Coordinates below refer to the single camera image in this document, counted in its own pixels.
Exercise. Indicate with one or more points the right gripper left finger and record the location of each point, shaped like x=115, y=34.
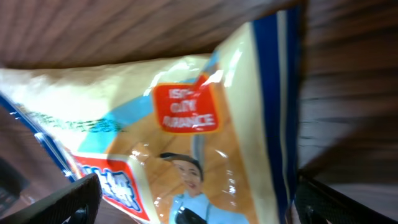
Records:
x=77, y=203

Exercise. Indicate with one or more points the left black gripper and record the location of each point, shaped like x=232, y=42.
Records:
x=14, y=184

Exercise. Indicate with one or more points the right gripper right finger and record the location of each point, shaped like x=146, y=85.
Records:
x=317, y=203

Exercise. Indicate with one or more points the yellow snack chip bag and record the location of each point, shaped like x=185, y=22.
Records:
x=198, y=138

